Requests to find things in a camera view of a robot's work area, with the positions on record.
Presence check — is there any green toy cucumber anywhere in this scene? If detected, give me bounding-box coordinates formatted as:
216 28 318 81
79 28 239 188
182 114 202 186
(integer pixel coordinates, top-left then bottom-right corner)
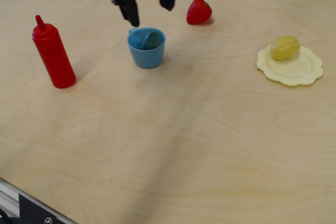
138 31 160 50

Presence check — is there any blue plastic cup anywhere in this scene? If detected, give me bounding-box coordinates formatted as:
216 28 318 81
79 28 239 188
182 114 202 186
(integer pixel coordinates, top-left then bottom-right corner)
127 27 166 68

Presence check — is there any red toy strawberry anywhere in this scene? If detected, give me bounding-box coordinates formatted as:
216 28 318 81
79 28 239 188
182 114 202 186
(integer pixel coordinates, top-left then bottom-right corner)
186 0 212 25

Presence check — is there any red ketchup bottle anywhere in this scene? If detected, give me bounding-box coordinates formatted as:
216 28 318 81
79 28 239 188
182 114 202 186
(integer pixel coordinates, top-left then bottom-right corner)
31 15 76 89

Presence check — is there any yellow toy potato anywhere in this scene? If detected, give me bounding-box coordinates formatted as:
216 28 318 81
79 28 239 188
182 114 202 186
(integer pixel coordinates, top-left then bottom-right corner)
270 36 300 60

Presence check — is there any cream scalloped plate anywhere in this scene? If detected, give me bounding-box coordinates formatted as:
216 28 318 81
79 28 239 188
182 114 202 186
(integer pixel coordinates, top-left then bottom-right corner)
257 45 323 87

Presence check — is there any aluminium table frame rail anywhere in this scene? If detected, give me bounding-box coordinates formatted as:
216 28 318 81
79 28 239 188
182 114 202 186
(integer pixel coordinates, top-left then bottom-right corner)
0 177 79 224

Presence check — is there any black corner bracket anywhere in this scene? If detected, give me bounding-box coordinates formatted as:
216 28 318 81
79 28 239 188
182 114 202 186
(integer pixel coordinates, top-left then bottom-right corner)
19 193 74 223

